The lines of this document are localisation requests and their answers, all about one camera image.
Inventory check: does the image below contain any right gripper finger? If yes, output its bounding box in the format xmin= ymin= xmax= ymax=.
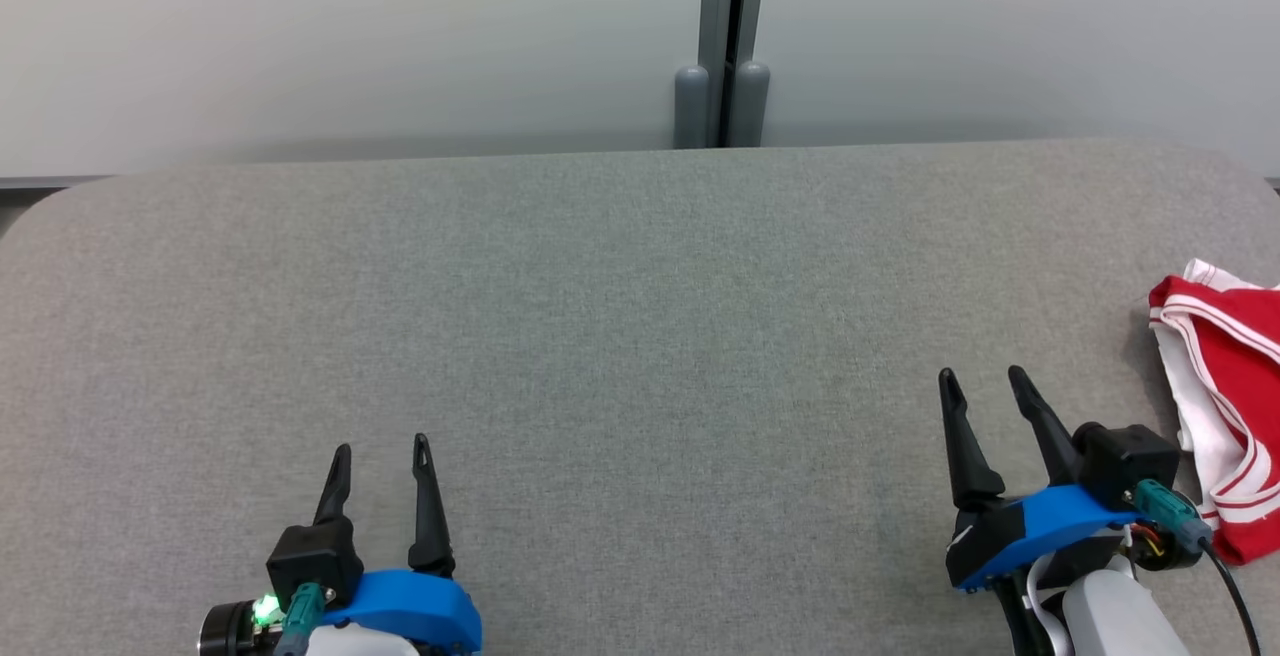
xmin=1008 ymin=366 xmax=1085 ymax=487
xmin=938 ymin=368 xmax=1007 ymax=512

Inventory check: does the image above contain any left cable teal connector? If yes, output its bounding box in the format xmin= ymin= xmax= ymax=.
xmin=272 ymin=581 xmax=327 ymax=656

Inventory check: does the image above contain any right cable teal connector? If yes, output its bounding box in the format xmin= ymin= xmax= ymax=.
xmin=1135 ymin=480 xmax=1263 ymax=656

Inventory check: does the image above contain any blue camera bracket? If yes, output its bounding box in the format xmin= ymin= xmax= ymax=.
xmin=958 ymin=484 xmax=1143 ymax=593
xmin=320 ymin=569 xmax=484 ymax=656

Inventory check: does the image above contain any blue left camera bracket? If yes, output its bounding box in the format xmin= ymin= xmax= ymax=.
xmin=320 ymin=569 xmax=484 ymax=656

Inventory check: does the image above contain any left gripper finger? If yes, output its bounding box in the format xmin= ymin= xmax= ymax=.
xmin=408 ymin=433 xmax=457 ymax=577
xmin=313 ymin=444 xmax=353 ymax=527

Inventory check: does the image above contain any red jersey white trim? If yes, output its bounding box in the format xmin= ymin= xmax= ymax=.
xmin=1148 ymin=258 xmax=1280 ymax=566

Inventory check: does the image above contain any cable teal connector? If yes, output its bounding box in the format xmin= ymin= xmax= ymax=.
xmin=1135 ymin=480 xmax=1263 ymax=656
xmin=272 ymin=581 xmax=327 ymax=656

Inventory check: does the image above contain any grey partition post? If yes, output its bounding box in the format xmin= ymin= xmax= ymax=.
xmin=722 ymin=0 xmax=772 ymax=149
xmin=672 ymin=0 xmax=723 ymax=150

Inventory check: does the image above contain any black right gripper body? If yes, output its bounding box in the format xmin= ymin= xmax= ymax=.
xmin=945 ymin=501 xmax=1033 ymax=589

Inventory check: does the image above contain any blue right camera bracket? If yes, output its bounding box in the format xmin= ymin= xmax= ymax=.
xmin=958 ymin=484 xmax=1143 ymax=593

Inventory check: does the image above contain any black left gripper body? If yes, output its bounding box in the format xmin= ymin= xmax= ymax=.
xmin=197 ymin=593 xmax=293 ymax=656

